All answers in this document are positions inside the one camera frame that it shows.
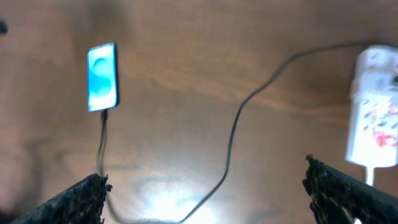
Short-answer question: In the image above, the white power strip cord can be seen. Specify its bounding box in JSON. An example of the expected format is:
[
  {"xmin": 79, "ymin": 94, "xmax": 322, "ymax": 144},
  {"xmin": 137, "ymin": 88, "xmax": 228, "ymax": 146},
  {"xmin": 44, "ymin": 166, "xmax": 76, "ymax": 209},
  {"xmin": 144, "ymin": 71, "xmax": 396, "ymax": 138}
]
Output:
[{"xmin": 354, "ymin": 166, "xmax": 376, "ymax": 224}]

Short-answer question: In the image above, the blue Galaxy smartphone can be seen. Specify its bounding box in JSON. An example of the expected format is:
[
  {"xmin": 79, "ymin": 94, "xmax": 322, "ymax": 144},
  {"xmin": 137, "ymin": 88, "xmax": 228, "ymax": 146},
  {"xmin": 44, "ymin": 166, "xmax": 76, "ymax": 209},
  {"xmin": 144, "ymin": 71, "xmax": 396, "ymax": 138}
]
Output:
[{"xmin": 86, "ymin": 42, "xmax": 119, "ymax": 112}]

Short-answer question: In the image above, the white USB charger adapter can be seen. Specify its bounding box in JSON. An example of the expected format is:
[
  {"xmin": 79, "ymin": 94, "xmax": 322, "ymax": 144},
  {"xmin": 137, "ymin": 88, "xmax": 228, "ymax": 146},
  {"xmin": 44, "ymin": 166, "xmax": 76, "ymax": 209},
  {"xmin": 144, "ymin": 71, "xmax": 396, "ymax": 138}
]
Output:
[{"xmin": 354, "ymin": 45, "xmax": 397, "ymax": 86}]

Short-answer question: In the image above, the white power strip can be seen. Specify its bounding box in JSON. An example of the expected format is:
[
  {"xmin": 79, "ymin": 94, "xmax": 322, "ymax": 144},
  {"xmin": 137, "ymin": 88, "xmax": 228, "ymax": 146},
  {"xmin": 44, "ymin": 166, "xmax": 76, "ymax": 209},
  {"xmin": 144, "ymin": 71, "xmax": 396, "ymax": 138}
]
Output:
[{"xmin": 346, "ymin": 73, "xmax": 397, "ymax": 168}]

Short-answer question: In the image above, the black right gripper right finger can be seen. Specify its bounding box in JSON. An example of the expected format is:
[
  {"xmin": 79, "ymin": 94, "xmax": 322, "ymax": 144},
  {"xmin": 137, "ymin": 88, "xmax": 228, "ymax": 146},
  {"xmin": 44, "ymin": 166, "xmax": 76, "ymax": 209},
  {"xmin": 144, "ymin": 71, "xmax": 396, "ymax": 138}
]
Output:
[{"xmin": 303, "ymin": 154, "xmax": 397, "ymax": 224}]

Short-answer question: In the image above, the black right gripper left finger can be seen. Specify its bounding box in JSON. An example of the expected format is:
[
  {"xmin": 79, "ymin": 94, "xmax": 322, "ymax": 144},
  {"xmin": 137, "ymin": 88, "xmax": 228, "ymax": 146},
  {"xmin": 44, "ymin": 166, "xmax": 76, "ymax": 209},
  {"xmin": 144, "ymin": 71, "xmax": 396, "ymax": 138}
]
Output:
[{"xmin": 11, "ymin": 174, "xmax": 112, "ymax": 224}]

